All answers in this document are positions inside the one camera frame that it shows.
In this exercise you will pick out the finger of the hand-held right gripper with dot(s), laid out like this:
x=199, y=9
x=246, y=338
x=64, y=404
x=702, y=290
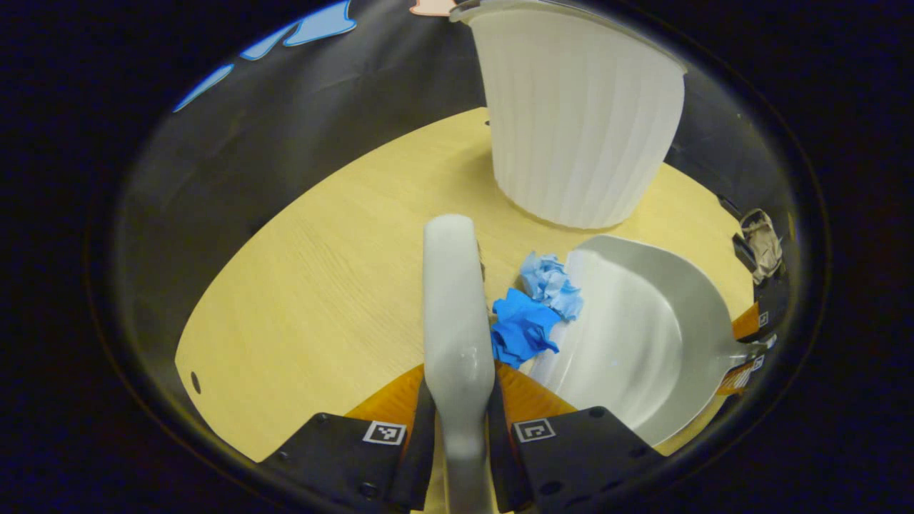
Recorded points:
x=748, y=323
x=739, y=375

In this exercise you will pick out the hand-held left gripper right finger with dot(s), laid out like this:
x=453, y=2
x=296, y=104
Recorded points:
x=578, y=450

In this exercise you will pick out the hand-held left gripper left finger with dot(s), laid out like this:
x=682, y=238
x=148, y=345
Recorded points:
x=335, y=457

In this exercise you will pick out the white plastic dustpan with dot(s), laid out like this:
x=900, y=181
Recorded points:
x=643, y=335

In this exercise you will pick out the dark blue paper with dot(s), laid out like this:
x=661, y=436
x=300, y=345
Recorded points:
x=521, y=328

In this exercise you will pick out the light blue paper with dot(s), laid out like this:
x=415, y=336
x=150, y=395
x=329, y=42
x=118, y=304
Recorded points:
x=553, y=282

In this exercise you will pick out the small white broom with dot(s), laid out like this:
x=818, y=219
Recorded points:
x=457, y=307

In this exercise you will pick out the white plastic garbage bin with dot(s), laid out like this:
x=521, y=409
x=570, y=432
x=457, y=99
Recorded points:
x=578, y=121

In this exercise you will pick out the black backdrop cloth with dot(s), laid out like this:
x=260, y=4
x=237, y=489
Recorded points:
x=285, y=143

